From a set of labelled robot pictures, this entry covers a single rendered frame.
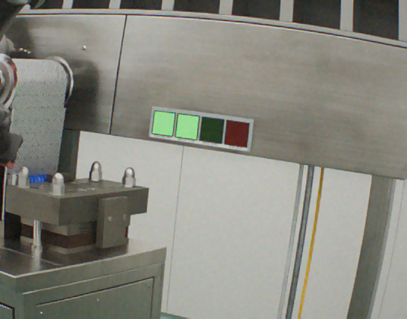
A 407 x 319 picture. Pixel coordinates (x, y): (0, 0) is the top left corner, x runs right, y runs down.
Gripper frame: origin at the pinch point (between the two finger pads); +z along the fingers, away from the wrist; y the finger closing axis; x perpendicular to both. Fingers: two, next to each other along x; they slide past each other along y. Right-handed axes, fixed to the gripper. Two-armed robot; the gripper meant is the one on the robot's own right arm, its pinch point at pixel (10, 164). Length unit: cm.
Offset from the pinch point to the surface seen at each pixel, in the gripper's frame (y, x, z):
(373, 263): 83, 10, 32
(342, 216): 52, 121, 230
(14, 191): 5.5, -7.8, -3.3
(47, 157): 3.2, 10.1, 12.3
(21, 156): 1.0, 3.9, 2.3
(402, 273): 93, 99, 237
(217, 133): 41.1, 24.4, 10.5
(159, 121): 26.9, 25.6, 12.8
